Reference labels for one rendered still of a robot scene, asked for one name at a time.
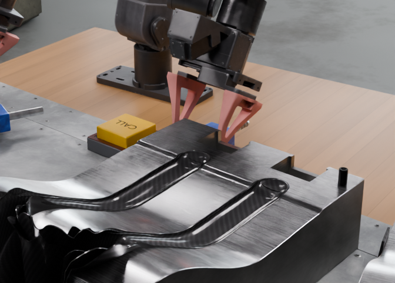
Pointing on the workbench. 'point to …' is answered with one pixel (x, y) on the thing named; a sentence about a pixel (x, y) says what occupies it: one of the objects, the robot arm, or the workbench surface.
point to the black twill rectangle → (384, 241)
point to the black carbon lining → (271, 193)
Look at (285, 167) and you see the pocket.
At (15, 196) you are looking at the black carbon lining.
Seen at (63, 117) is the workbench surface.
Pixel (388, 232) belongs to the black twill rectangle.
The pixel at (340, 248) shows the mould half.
